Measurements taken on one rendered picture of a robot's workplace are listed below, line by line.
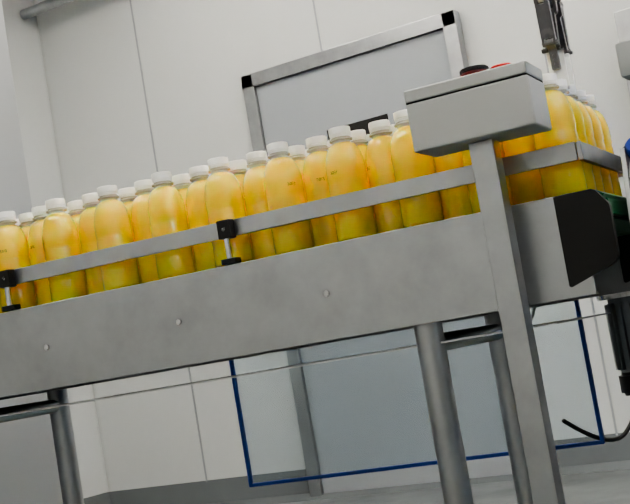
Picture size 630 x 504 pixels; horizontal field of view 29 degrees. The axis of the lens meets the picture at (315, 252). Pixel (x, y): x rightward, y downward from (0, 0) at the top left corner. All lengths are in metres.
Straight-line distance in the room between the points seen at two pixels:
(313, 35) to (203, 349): 4.27
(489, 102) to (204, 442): 5.03
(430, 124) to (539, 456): 0.54
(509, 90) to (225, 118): 4.79
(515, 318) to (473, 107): 0.33
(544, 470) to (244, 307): 0.61
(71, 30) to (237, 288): 5.27
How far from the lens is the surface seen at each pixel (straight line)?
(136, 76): 7.02
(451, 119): 1.92
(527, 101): 1.89
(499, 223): 1.92
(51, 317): 2.41
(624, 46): 1.43
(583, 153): 2.02
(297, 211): 2.16
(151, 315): 2.28
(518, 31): 5.89
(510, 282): 1.92
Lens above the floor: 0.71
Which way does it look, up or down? 5 degrees up
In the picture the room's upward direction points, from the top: 10 degrees counter-clockwise
